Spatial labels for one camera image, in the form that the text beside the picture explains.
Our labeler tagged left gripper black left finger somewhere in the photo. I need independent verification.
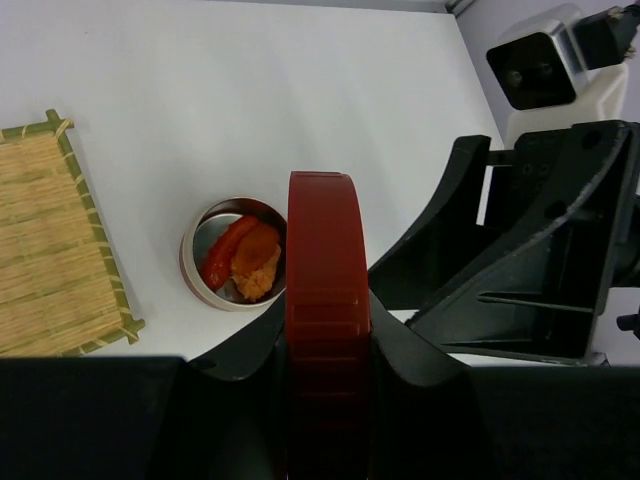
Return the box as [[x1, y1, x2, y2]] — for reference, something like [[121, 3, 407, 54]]
[[1, 300, 285, 479]]

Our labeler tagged long red sausage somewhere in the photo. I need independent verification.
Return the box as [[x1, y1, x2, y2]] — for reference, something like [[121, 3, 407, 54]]
[[200, 215, 259, 291]]

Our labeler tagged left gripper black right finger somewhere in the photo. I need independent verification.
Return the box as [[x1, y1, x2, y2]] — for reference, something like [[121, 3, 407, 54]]
[[370, 299, 639, 479]]

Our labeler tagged bamboo serving mat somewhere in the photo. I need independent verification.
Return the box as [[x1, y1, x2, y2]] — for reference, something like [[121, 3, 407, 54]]
[[1, 109, 145, 357]]

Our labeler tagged steel bowl red base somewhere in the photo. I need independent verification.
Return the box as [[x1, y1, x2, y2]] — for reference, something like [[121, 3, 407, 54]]
[[179, 197, 287, 312]]

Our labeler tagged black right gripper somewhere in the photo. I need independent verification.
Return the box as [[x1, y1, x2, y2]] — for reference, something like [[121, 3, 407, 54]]
[[369, 121, 639, 363]]

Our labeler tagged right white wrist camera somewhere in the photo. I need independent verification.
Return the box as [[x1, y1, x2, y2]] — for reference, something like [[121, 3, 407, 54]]
[[486, 2, 639, 148]]

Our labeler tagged red lid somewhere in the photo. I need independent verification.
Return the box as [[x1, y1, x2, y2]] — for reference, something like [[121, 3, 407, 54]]
[[285, 172, 371, 479]]

